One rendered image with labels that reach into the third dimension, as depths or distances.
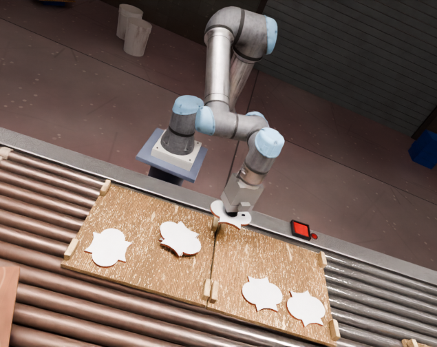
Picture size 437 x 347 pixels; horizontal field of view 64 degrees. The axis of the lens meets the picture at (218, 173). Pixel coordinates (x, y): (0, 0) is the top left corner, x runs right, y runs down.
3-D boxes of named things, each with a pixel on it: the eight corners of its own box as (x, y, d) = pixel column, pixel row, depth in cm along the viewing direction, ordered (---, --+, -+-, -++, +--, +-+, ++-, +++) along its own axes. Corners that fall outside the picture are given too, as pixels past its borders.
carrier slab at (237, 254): (217, 222, 126) (219, 219, 125) (318, 256, 132) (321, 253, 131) (205, 309, 98) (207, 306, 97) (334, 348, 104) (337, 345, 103)
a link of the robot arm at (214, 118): (208, -10, 111) (202, 120, 91) (241, -1, 114) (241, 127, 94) (199, 17, 121) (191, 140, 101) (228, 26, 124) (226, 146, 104)
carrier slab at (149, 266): (104, 185, 121) (106, 182, 120) (215, 221, 126) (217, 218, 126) (60, 266, 93) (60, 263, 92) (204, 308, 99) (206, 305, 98)
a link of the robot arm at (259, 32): (195, 117, 156) (239, 0, 116) (226, 123, 160) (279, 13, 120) (195, 136, 149) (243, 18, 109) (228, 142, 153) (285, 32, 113)
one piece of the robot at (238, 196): (247, 185, 93) (226, 224, 103) (274, 186, 98) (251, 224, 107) (234, 161, 100) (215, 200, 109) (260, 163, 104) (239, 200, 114)
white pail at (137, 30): (118, 50, 424) (123, 20, 402) (126, 43, 448) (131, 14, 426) (141, 60, 427) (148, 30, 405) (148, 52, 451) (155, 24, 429)
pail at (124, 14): (140, 43, 464) (146, 16, 442) (118, 40, 447) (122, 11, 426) (133, 34, 482) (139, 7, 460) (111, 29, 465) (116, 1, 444)
